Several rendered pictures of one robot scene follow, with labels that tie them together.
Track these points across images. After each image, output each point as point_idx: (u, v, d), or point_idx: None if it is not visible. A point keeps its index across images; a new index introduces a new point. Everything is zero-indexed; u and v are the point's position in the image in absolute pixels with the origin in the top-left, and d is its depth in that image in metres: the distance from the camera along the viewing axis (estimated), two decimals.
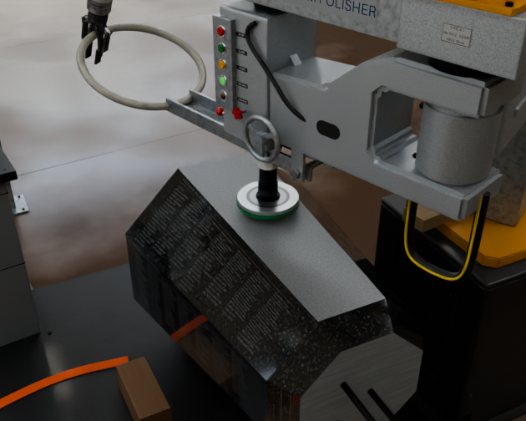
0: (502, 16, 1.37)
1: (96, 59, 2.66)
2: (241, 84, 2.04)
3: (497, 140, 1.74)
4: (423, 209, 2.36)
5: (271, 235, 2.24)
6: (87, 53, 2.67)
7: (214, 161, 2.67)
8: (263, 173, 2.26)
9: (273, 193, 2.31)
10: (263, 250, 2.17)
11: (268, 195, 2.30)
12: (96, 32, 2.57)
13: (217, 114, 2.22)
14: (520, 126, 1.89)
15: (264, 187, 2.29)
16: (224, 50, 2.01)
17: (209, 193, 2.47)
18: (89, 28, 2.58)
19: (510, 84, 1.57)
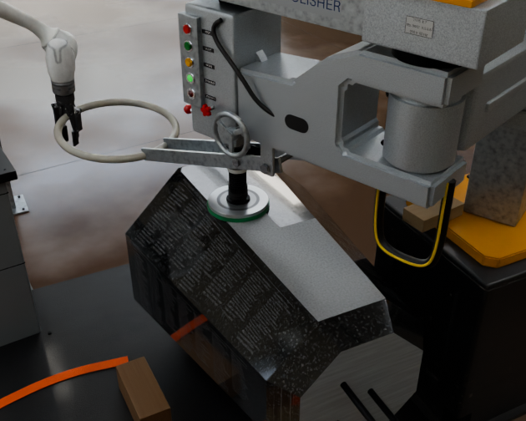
0: (462, 7, 1.42)
1: (73, 140, 2.80)
2: (209, 81, 2.06)
3: (464, 133, 1.78)
4: (423, 209, 2.36)
5: (271, 235, 2.24)
6: (63, 138, 2.82)
7: None
8: (233, 176, 2.30)
9: (243, 196, 2.35)
10: (263, 250, 2.17)
11: (238, 198, 2.34)
12: (67, 113, 2.73)
13: (185, 111, 2.24)
14: (499, 122, 1.91)
15: (234, 190, 2.33)
16: (190, 48, 2.02)
17: (209, 193, 2.47)
18: (60, 112, 2.74)
19: (472, 74, 1.63)
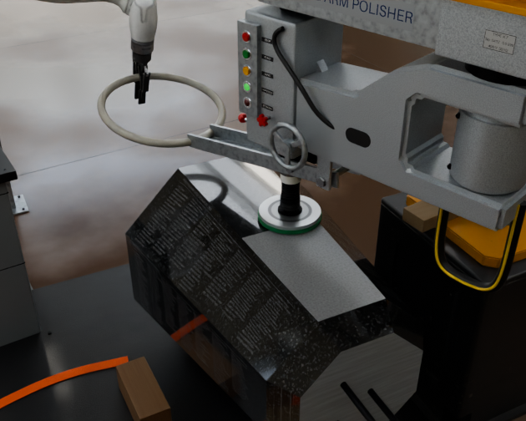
0: None
1: (139, 98, 2.79)
2: (266, 91, 2.00)
3: None
4: (423, 209, 2.36)
5: (271, 235, 2.24)
6: (135, 94, 2.81)
7: (214, 161, 2.67)
8: (285, 186, 2.24)
9: (295, 207, 2.28)
10: (263, 250, 2.17)
11: (290, 209, 2.27)
12: (138, 71, 2.71)
13: (240, 120, 2.18)
14: None
15: (286, 201, 2.26)
16: (249, 56, 1.97)
17: (209, 193, 2.47)
18: (135, 68, 2.73)
19: None
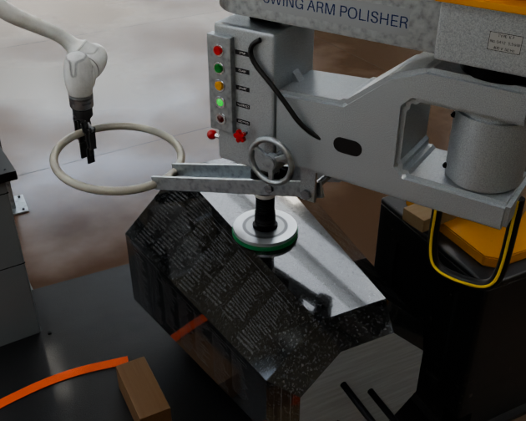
0: None
1: (88, 158, 2.67)
2: (242, 105, 1.91)
3: None
4: (423, 209, 2.36)
5: None
6: (82, 153, 2.70)
7: (214, 161, 2.67)
8: (261, 202, 2.16)
9: (271, 222, 2.21)
10: None
11: (267, 225, 2.20)
12: (82, 129, 2.60)
13: (209, 137, 2.08)
14: None
15: (263, 217, 2.19)
16: (222, 70, 1.87)
17: (209, 193, 2.47)
18: (78, 127, 2.62)
19: None
